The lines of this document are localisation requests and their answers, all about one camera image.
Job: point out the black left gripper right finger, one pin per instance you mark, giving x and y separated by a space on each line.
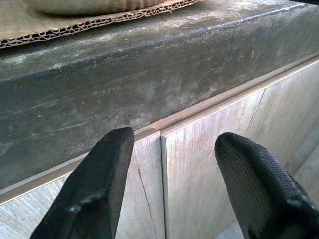
261 194

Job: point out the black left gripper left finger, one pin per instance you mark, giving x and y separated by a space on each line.
94 189

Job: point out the light wooden cabinet door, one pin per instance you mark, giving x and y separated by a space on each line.
199 161
147 174

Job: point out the ribbed corrugated cardboard sheet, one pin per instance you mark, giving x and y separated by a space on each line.
15 22

